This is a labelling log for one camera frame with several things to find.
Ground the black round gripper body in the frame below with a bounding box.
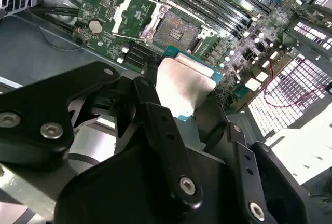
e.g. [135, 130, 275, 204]
[54, 142, 270, 224]

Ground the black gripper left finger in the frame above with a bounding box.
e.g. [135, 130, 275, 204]
[0, 61, 203, 211]

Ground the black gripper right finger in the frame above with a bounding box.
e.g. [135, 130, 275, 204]
[196, 91, 310, 224]

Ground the CPU with silver lid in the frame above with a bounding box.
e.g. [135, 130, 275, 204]
[156, 44, 224, 121]

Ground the metal socket cover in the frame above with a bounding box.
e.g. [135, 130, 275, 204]
[111, 0, 173, 40]

